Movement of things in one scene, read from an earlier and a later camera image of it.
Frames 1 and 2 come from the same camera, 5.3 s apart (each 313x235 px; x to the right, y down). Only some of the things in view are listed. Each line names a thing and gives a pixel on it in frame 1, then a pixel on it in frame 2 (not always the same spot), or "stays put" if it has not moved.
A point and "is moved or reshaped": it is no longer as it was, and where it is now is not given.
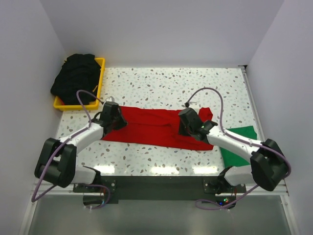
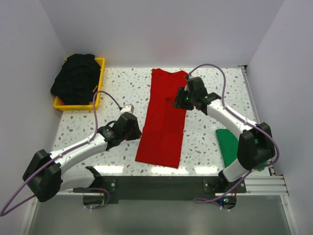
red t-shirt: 158,127 is moved or reshaped
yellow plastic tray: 58,104 stays put
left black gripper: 122,123 → 137,133
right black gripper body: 190,130 → 192,97
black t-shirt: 79,72 stays put
